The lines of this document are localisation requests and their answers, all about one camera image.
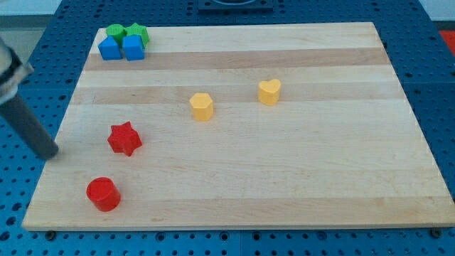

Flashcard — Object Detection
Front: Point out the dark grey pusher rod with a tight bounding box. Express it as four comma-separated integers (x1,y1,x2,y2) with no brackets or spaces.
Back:
1,94,59,160

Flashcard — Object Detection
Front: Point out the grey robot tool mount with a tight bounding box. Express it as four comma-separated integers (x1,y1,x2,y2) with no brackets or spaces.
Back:
1,39,34,104

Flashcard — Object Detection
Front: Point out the yellow hexagon block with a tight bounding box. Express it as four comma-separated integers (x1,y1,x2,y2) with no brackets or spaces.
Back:
189,92,214,121

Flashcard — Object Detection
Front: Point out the blue pentagon block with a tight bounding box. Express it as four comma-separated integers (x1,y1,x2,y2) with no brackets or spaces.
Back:
98,36,122,60

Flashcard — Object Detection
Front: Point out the red star block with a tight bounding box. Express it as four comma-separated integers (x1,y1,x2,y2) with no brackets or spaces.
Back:
107,122,143,156

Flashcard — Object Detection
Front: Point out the green cylinder block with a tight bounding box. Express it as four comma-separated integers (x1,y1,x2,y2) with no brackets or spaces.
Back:
106,23,126,47

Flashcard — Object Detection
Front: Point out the red cylinder block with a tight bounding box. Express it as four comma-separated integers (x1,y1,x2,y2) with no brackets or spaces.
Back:
86,177,121,212

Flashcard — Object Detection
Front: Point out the blue cube block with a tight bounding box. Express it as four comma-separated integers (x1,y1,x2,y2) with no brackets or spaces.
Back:
122,35,144,61

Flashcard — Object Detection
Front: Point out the green star block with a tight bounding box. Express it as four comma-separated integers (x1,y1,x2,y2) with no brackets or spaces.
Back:
125,23,150,48

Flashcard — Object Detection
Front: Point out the yellow heart block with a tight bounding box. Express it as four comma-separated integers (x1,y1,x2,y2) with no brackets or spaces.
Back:
257,79,282,106

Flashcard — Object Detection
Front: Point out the wooden board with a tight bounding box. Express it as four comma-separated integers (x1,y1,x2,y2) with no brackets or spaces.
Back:
22,22,454,231

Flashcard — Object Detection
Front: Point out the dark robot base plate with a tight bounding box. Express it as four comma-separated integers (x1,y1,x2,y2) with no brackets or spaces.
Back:
197,0,274,13

